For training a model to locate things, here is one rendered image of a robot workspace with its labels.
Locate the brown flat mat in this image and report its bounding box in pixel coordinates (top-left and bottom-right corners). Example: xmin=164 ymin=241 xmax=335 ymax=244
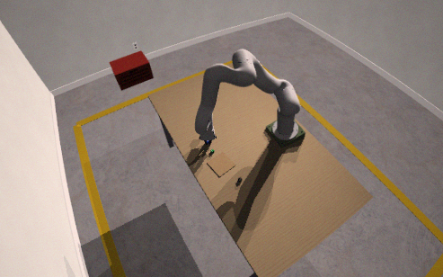
xmin=208 ymin=152 xmax=235 ymax=176

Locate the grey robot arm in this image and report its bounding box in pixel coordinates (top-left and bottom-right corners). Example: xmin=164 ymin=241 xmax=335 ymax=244
xmin=195 ymin=49 xmax=300 ymax=140

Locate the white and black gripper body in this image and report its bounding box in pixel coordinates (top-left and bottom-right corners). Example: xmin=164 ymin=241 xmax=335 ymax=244
xmin=200 ymin=128 xmax=215 ymax=140

